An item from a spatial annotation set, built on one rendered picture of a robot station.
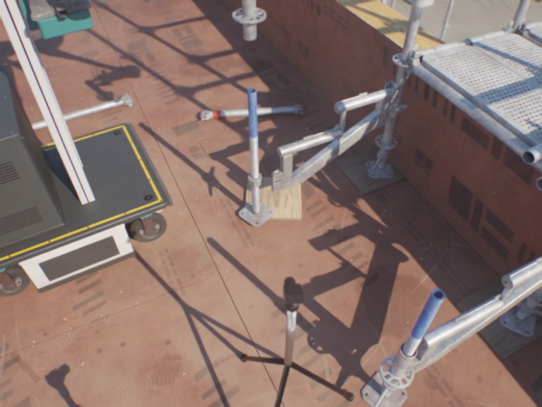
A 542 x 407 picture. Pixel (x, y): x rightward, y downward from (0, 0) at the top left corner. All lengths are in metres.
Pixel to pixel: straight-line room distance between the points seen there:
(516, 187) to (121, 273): 1.85
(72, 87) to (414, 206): 2.59
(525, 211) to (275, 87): 1.96
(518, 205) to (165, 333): 1.64
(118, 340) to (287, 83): 2.18
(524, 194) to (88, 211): 1.90
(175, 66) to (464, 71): 2.25
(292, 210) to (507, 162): 1.06
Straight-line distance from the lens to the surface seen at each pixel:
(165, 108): 3.22
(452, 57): 2.33
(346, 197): 2.52
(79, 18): 1.57
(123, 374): 2.02
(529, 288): 1.87
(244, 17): 1.70
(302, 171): 2.30
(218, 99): 3.24
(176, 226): 2.40
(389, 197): 2.57
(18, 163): 1.87
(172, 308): 2.11
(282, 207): 2.41
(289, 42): 3.61
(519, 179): 2.11
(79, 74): 3.84
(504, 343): 2.21
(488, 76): 2.25
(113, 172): 2.30
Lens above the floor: 1.80
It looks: 47 degrees down
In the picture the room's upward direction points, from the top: straight up
